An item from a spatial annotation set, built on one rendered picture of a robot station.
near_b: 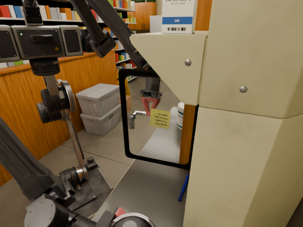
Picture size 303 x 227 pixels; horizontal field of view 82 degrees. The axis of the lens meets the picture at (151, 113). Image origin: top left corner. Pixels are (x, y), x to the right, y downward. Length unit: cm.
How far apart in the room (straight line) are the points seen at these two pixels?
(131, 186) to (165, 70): 58
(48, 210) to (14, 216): 176
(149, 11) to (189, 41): 570
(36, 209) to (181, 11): 44
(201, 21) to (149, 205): 65
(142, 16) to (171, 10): 571
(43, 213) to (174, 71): 35
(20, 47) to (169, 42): 87
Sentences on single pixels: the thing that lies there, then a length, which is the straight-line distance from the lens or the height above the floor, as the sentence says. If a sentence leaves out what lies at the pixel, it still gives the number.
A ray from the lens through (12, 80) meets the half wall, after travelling 231.
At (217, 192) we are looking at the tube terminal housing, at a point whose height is 124.
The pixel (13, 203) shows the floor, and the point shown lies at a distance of 230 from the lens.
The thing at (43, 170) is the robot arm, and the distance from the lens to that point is 50.
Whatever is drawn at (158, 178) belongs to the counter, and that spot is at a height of 94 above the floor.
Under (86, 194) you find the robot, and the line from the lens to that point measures 170.
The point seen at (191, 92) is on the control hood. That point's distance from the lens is 27.
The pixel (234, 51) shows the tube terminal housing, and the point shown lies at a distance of 25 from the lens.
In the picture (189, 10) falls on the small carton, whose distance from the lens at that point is 31.
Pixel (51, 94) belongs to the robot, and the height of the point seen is 119.
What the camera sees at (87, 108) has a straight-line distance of 273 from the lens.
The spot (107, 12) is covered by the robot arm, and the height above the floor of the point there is 156.
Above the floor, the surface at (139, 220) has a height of 119.
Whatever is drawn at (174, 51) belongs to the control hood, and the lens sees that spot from 26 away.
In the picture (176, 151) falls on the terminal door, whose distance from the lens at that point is 72.
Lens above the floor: 152
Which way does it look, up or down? 26 degrees down
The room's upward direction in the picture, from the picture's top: straight up
